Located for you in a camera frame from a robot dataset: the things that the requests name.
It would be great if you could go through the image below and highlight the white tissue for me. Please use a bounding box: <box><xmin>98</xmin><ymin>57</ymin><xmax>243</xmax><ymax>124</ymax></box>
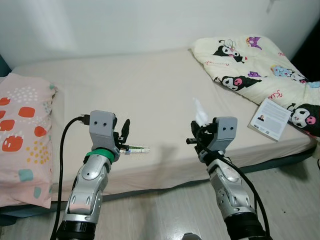
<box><xmin>193</xmin><ymin>98</ymin><xmax>210</xmax><ymax>126</ymax></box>

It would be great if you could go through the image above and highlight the white green-printed tube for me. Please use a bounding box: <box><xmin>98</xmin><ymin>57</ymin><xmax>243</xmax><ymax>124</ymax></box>
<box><xmin>122</xmin><ymin>145</ymin><xmax>151</xmax><ymax>155</ymax></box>

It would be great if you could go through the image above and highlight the white paperback book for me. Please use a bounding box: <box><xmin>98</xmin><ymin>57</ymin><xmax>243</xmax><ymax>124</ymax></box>
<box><xmin>248</xmin><ymin>98</ymin><xmax>293</xmax><ymax>143</ymax></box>

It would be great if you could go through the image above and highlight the pink pillow with orange spots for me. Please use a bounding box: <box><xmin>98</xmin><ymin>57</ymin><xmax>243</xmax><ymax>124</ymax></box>
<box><xmin>0</xmin><ymin>73</ymin><xmax>58</xmax><ymax>209</ymax></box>

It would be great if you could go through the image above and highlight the cream sheeted bed mattress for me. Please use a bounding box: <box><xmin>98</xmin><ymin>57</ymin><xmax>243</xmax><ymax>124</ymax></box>
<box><xmin>0</xmin><ymin>47</ymin><xmax>318</xmax><ymax>198</ymax></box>

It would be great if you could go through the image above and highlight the cream cartoon print quilt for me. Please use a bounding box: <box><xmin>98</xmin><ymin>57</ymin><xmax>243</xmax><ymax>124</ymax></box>
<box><xmin>192</xmin><ymin>35</ymin><xmax>320</xmax><ymax>138</ymax></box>

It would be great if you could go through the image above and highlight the dark grey bed base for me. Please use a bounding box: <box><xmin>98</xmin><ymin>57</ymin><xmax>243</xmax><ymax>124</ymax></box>
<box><xmin>0</xmin><ymin>145</ymin><xmax>320</xmax><ymax>221</ymax></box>

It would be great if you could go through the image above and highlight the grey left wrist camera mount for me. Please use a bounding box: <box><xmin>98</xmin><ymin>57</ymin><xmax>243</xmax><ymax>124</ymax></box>
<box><xmin>89</xmin><ymin>110</ymin><xmax>121</xmax><ymax>161</ymax></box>

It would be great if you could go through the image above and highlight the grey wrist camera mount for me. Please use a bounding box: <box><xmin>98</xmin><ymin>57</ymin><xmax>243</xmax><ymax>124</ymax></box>
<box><xmin>212</xmin><ymin>117</ymin><xmax>238</xmax><ymax>153</ymax></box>
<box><xmin>89</xmin><ymin>110</ymin><xmax>121</xmax><ymax>161</ymax></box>

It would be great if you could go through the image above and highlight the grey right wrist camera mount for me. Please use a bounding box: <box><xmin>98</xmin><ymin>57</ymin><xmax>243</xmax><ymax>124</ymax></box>
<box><xmin>212</xmin><ymin>117</ymin><xmax>238</xmax><ymax>153</ymax></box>

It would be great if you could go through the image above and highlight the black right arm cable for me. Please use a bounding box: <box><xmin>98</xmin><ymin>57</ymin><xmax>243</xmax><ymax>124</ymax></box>
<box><xmin>192</xmin><ymin>131</ymin><xmax>273</xmax><ymax>238</ymax></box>

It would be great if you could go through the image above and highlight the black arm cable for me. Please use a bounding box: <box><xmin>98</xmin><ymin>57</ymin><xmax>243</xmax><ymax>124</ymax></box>
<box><xmin>50</xmin><ymin>115</ymin><xmax>92</xmax><ymax>240</ymax></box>
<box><xmin>192</xmin><ymin>131</ymin><xmax>273</xmax><ymax>238</ymax></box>

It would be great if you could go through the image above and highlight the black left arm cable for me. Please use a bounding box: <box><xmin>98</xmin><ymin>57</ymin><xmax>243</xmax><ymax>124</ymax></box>
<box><xmin>50</xmin><ymin>115</ymin><xmax>92</xmax><ymax>240</ymax></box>

